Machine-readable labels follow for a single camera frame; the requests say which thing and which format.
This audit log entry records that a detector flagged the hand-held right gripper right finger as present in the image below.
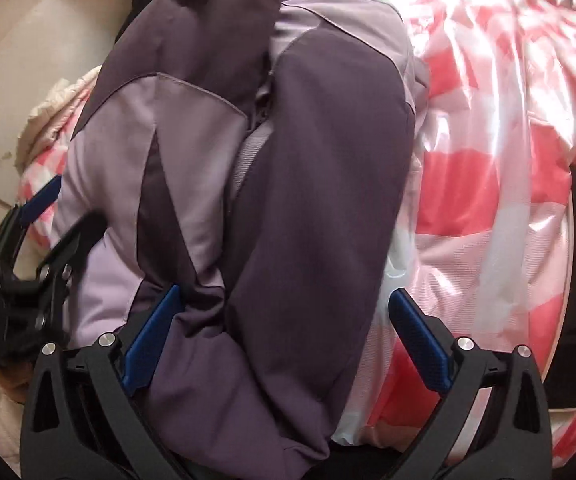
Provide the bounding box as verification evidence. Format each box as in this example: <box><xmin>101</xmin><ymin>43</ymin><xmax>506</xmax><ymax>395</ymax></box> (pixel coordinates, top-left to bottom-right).
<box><xmin>387</xmin><ymin>287</ymin><xmax>554</xmax><ymax>480</ymax></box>

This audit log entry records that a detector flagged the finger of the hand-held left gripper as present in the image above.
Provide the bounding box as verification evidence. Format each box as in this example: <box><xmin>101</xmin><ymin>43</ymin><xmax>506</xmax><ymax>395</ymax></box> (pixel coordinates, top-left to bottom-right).
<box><xmin>0</xmin><ymin>176</ymin><xmax>62</xmax><ymax>281</ymax></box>
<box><xmin>37</xmin><ymin>211</ymin><xmax>112</xmax><ymax>292</ymax></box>

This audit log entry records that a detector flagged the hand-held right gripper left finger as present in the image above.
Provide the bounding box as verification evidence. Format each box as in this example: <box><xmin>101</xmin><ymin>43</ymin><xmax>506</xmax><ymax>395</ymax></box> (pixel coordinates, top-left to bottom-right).
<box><xmin>20</xmin><ymin>284</ymin><xmax>185</xmax><ymax>480</ymax></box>

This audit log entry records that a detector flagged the purple two-tone jacket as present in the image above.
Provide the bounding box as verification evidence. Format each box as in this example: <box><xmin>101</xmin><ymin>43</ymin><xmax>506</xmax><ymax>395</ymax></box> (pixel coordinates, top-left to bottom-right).
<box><xmin>50</xmin><ymin>0</ymin><xmax>431</xmax><ymax>480</ymax></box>

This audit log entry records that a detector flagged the cream quilted cloth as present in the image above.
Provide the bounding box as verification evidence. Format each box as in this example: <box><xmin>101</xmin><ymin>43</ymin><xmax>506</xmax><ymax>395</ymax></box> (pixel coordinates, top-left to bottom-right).
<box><xmin>15</xmin><ymin>67</ymin><xmax>104</xmax><ymax>171</ymax></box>

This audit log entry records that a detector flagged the pink white checked blanket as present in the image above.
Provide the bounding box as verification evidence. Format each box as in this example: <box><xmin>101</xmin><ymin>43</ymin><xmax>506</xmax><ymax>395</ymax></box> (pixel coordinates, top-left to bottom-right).
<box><xmin>15</xmin><ymin>0</ymin><xmax>576</xmax><ymax>480</ymax></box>

